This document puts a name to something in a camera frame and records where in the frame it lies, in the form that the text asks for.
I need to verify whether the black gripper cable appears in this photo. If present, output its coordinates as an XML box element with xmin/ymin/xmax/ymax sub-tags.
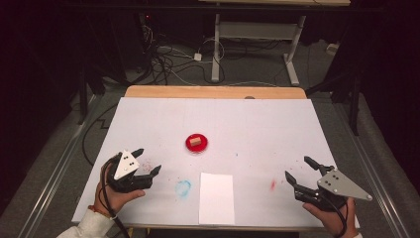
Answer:
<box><xmin>321</xmin><ymin>192</ymin><xmax>350</xmax><ymax>238</ymax></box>
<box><xmin>100</xmin><ymin>154</ymin><xmax>132</xmax><ymax>238</ymax></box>

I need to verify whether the long black floor cable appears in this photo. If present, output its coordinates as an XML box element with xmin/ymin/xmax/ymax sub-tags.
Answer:
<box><xmin>81</xmin><ymin>103</ymin><xmax>119</xmax><ymax>168</ymax></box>

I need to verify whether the person's left hand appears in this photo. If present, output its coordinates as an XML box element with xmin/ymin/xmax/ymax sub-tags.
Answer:
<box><xmin>93</xmin><ymin>161</ymin><xmax>147</xmax><ymax>216</ymax></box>

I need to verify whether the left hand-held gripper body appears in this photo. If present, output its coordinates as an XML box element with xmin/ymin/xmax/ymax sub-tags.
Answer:
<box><xmin>106</xmin><ymin>150</ymin><xmax>155</xmax><ymax>194</ymax></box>

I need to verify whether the round red ink pad dish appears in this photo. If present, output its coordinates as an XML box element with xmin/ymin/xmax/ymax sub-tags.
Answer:
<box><xmin>184</xmin><ymin>133</ymin><xmax>209</xmax><ymax>154</ymax></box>

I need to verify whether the thin grey floor cable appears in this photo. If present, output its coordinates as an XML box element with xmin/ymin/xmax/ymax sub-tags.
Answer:
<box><xmin>227</xmin><ymin>79</ymin><xmax>279</xmax><ymax>88</ymax></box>

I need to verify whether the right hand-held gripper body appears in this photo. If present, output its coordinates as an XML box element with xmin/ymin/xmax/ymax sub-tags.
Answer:
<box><xmin>293</xmin><ymin>165</ymin><xmax>373</xmax><ymax>213</ymax></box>

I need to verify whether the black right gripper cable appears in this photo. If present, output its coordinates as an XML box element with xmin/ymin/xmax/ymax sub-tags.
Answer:
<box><xmin>321</xmin><ymin>192</ymin><xmax>350</xmax><ymax>238</ymax></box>

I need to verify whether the black metal stand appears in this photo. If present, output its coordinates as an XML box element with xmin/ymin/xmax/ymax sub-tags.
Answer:
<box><xmin>305</xmin><ymin>70</ymin><xmax>362</xmax><ymax>137</ymax></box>
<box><xmin>76</xmin><ymin>63</ymin><xmax>89</xmax><ymax>126</ymax></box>

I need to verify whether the person's right hand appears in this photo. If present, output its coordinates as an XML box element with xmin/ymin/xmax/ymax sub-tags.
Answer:
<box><xmin>302</xmin><ymin>197</ymin><xmax>358</xmax><ymax>238</ymax></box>

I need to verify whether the metal floor rail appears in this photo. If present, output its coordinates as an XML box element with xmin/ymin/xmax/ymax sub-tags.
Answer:
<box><xmin>17</xmin><ymin>93</ymin><xmax>102</xmax><ymax>238</ymax></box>
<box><xmin>331</xmin><ymin>97</ymin><xmax>412</xmax><ymax>238</ymax></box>

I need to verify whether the orange bead bracelet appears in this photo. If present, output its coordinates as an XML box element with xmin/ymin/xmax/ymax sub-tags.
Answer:
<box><xmin>87</xmin><ymin>204</ymin><xmax>118</xmax><ymax>221</ymax></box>

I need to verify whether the large white board mat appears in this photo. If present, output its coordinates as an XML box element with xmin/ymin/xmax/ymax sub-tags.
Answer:
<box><xmin>71</xmin><ymin>96</ymin><xmax>362</xmax><ymax>230</ymax></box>

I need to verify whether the white paper sheet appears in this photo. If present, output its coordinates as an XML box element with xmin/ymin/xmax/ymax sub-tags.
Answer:
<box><xmin>198</xmin><ymin>172</ymin><xmax>236</xmax><ymax>226</ymax></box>

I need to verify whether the tangle of black floor cables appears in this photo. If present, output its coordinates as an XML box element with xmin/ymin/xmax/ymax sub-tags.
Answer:
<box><xmin>130</xmin><ymin>13</ymin><xmax>227</xmax><ymax>86</ymax></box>

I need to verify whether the white power strip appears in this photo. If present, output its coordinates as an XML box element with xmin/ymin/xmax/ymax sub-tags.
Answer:
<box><xmin>326</xmin><ymin>43</ymin><xmax>341</xmax><ymax>57</ymax></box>

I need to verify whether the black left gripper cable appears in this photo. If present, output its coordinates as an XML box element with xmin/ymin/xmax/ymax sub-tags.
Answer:
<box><xmin>100</xmin><ymin>154</ymin><xmax>132</xmax><ymax>238</ymax></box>

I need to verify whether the white metal desk frame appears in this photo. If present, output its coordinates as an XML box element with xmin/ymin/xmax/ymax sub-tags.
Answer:
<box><xmin>197</xmin><ymin>0</ymin><xmax>352</xmax><ymax>87</ymax></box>

